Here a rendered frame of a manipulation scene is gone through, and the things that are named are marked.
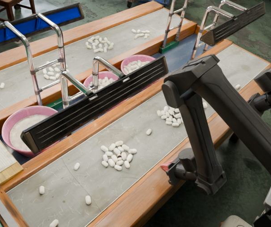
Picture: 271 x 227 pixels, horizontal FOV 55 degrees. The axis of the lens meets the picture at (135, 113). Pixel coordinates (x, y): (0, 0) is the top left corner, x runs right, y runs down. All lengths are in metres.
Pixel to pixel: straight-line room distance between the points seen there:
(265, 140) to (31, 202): 0.83
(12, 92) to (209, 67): 1.11
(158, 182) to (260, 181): 1.33
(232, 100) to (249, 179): 1.72
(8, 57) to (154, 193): 1.12
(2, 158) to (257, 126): 0.93
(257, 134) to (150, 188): 0.59
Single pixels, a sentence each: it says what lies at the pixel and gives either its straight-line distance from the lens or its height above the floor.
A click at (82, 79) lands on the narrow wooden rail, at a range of 1.47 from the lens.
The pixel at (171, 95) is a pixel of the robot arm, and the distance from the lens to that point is 0.62.
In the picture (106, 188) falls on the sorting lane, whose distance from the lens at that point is 1.08.
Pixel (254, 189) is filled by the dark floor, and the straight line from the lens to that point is 2.23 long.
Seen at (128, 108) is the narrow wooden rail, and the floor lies 0.76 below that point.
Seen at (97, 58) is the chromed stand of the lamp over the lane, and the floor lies 1.12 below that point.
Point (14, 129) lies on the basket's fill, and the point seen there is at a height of 0.73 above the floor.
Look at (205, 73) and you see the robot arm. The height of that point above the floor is 1.38.
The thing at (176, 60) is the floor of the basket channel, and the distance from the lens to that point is 1.87.
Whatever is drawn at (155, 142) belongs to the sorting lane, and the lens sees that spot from 1.22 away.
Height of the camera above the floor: 1.70
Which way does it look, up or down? 46 degrees down
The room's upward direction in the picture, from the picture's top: 10 degrees clockwise
